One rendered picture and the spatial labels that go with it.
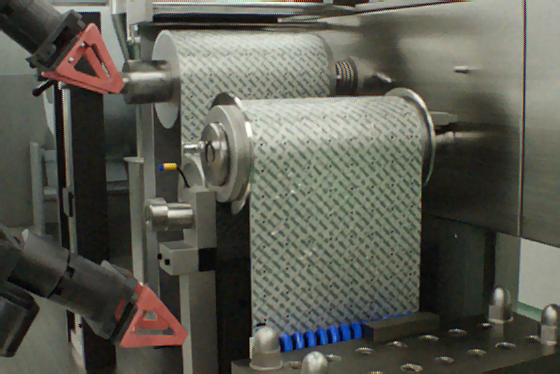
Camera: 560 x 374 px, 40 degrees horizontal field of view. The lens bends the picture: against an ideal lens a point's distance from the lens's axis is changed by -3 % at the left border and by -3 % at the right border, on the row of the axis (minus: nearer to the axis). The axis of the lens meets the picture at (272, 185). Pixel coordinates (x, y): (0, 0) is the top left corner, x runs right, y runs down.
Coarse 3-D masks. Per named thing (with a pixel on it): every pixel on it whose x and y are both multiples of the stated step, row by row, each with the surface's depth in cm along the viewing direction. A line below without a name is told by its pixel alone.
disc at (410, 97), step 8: (400, 88) 103; (400, 96) 103; (408, 96) 102; (416, 96) 100; (416, 104) 100; (416, 112) 100; (424, 112) 99; (424, 120) 99; (424, 128) 99; (432, 128) 98; (424, 136) 99; (432, 136) 98; (432, 144) 98; (424, 152) 99; (432, 152) 98; (424, 160) 99; (432, 160) 98; (424, 168) 100; (424, 176) 100; (424, 184) 100
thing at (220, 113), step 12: (216, 108) 93; (228, 108) 91; (216, 120) 93; (228, 120) 90; (228, 132) 90; (240, 132) 89; (420, 132) 99; (240, 144) 89; (240, 156) 89; (240, 168) 89; (228, 180) 91; (240, 180) 90; (216, 192) 95; (228, 192) 91
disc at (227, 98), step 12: (216, 96) 95; (228, 96) 92; (240, 108) 89; (240, 120) 89; (252, 144) 87; (252, 156) 87; (252, 168) 88; (252, 180) 88; (240, 192) 91; (228, 204) 94; (240, 204) 91
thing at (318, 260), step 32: (352, 192) 95; (384, 192) 97; (416, 192) 99; (256, 224) 90; (288, 224) 92; (320, 224) 93; (352, 224) 95; (384, 224) 97; (416, 224) 99; (256, 256) 90; (288, 256) 92; (320, 256) 94; (352, 256) 96; (384, 256) 98; (416, 256) 100; (256, 288) 91; (288, 288) 93; (320, 288) 95; (352, 288) 96; (384, 288) 99; (416, 288) 101; (256, 320) 91; (288, 320) 93; (320, 320) 95; (352, 320) 97
